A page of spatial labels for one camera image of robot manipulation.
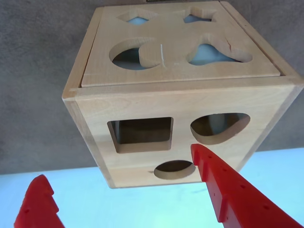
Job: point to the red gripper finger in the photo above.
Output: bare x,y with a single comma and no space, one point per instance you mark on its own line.
237,197
38,206

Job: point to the wooden shape sorter box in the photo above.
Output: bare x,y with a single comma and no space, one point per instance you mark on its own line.
142,102

